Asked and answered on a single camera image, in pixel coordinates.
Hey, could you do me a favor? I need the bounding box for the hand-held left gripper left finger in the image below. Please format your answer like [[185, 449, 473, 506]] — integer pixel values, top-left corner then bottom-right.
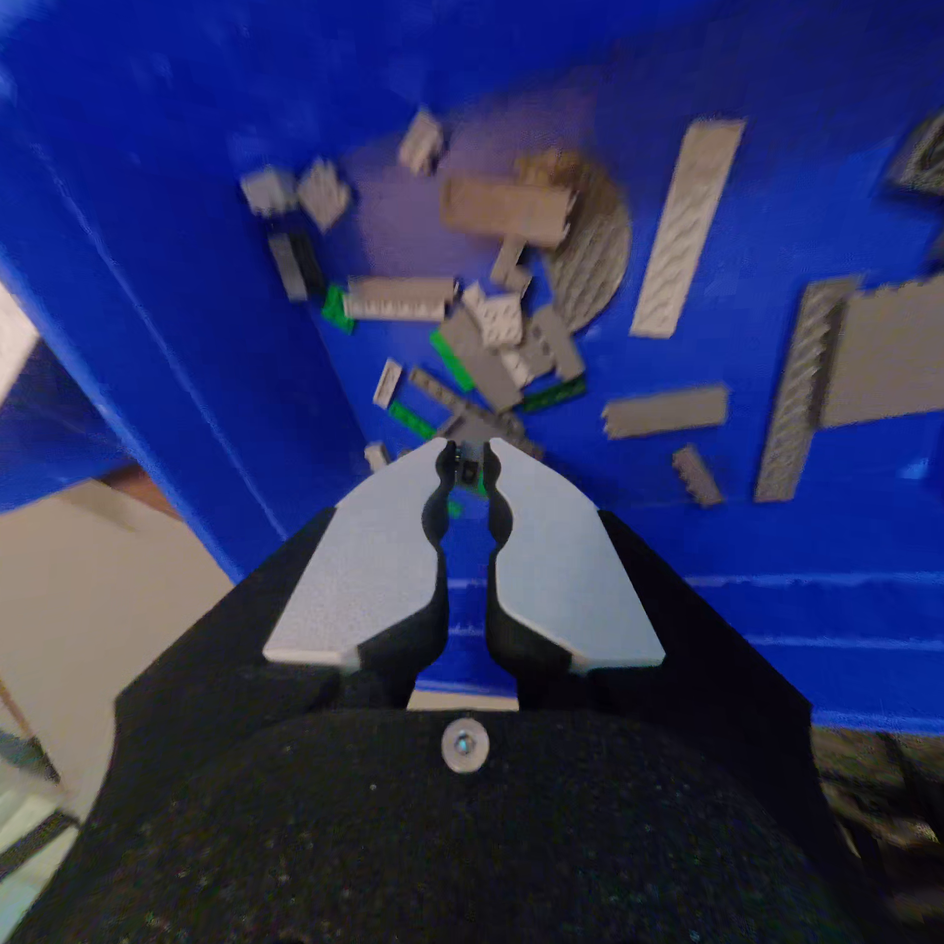
[[263, 437, 459, 710]]

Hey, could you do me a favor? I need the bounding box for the blue plastic bin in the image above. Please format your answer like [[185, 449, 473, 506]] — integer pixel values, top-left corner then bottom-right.
[[0, 0, 944, 736]]

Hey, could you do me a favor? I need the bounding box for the pile of grey bricks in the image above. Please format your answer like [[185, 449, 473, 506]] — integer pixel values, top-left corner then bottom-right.
[[239, 109, 944, 511]]

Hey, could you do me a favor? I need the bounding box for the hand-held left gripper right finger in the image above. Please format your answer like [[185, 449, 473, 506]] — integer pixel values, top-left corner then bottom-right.
[[482, 437, 666, 710]]

